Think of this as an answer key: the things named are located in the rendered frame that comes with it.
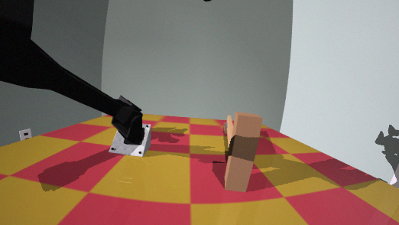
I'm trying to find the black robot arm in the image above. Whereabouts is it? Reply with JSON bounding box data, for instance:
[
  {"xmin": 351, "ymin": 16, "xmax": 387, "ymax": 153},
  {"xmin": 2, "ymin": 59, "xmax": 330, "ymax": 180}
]
[{"xmin": 0, "ymin": 0, "xmax": 145, "ymax": 145}]

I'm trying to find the brown wooden block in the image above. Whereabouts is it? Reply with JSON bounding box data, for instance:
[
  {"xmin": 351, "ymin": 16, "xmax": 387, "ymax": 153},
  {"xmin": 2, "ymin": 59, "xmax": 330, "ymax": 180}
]
[{"xmin": 224, "ymin": 112, "xmax": 263, "ymax": 192}]

